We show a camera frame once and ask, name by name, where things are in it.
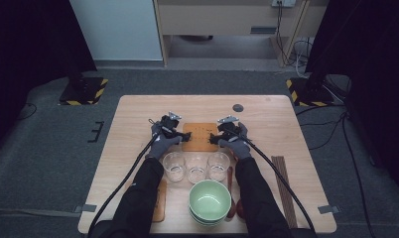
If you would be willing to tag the grey tape piece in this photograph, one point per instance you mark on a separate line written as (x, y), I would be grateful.
(328, 209)
(88, 208)

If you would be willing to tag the person's left hand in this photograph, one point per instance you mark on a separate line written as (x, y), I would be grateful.
(161, 145)

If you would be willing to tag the grey wall socket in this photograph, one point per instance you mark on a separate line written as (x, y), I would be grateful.
(283, 2)

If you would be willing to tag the black stand base striped edge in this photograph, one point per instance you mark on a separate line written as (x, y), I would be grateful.
(311, 94)
(83, 91)

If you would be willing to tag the wooden coaster with cutout pattern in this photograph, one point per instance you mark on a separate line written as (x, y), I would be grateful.
(200, 145)
(160, 205)

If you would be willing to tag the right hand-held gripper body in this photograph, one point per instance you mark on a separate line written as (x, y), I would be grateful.
(229, 128)

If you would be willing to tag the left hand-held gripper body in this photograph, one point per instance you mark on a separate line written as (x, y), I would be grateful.
(170, 124)

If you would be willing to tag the bundle of brown chopsticks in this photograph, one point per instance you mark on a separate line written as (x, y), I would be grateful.
(289, 211)

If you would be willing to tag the clear drinking glass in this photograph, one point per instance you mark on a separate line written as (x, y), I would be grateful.
(174, 173)
(218, 170)
(196, 174)

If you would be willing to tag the white cabinet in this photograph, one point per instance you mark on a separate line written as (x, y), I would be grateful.
(116, 29)

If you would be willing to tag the person's right hand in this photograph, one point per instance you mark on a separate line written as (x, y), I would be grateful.
(241, 147)

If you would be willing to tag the black curtain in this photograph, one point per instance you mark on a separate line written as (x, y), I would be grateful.
(369, 49)
(28, 49)

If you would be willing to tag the beige wooden desk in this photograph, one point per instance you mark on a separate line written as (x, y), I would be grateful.
(214, 20)

